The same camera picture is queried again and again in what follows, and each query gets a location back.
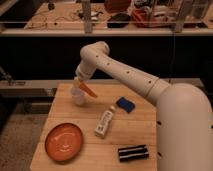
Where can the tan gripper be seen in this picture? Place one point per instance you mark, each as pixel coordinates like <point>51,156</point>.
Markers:
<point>76,82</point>

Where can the orange pepper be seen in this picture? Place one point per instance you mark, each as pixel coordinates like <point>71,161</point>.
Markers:
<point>86,89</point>

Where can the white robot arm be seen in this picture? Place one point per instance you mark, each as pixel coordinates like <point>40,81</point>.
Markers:
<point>184,116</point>

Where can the blue sponge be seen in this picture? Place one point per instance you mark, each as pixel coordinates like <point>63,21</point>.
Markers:
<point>125,104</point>

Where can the white squeeze bottle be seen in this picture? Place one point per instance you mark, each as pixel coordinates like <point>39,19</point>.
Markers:
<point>104,121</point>

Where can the wooden cutting board table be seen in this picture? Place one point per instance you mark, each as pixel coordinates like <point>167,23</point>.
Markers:
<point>126,129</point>

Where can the orange plate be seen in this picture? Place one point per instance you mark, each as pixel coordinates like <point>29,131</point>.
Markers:
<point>64,142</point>

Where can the black bowl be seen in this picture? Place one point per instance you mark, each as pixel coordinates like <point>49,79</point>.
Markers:
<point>118,20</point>

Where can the red tray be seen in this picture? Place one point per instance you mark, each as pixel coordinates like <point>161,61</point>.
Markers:
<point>141,19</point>

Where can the black white striped block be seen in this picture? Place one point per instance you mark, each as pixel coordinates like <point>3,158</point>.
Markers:
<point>131,153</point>

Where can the metal post left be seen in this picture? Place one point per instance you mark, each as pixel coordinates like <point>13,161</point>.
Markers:
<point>86,7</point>

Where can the metal post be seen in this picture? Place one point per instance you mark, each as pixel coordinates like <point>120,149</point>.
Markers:
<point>86,7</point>
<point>184,10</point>

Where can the metal post right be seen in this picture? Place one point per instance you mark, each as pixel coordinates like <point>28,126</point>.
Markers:
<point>184,10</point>

